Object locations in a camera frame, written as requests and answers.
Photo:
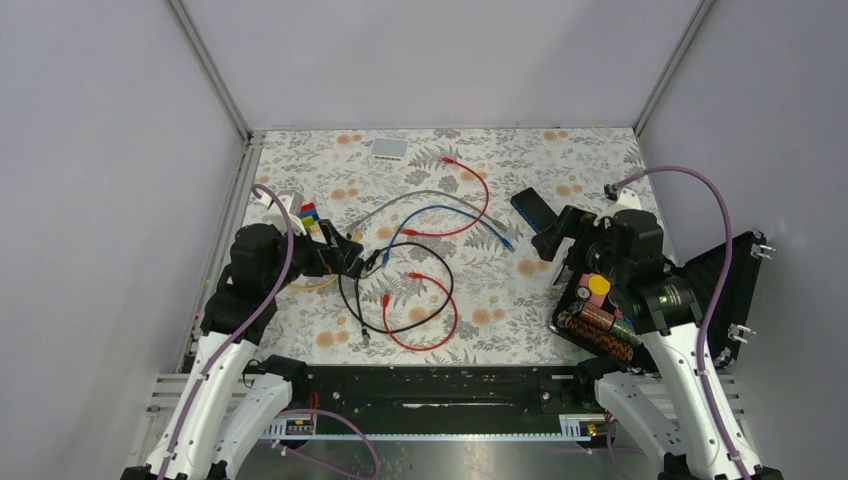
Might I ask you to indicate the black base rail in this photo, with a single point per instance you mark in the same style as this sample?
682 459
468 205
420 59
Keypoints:
441 402

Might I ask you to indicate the white small switch box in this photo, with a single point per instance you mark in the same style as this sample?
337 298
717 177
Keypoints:
389 148

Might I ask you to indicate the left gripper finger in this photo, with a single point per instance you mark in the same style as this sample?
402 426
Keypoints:
349 262
332 236

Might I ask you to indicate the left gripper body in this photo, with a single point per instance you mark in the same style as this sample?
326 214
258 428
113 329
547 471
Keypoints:
308 259

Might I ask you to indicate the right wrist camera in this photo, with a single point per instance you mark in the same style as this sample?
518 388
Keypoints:
620 199

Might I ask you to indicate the black network switch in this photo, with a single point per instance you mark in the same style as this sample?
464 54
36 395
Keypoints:
533 209

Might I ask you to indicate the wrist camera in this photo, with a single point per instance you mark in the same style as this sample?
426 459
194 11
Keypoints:
620 199
292 202

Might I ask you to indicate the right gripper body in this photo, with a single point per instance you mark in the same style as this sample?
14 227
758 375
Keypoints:
590 252

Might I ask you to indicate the floral table mat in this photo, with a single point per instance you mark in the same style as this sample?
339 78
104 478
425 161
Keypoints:
463 284

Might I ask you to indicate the black case with chips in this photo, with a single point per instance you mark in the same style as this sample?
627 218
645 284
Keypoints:
593 322

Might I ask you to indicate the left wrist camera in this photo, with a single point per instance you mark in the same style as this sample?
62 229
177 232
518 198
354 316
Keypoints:
292 202

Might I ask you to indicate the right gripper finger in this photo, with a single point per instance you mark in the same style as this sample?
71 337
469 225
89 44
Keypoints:
547 241
563 275

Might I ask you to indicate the colourful toy brick stack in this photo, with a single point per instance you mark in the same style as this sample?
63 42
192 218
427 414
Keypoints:
309 218

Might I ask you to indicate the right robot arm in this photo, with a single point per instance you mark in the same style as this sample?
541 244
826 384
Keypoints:
705 442

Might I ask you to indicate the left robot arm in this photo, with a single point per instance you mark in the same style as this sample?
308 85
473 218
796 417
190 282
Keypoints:
205 438

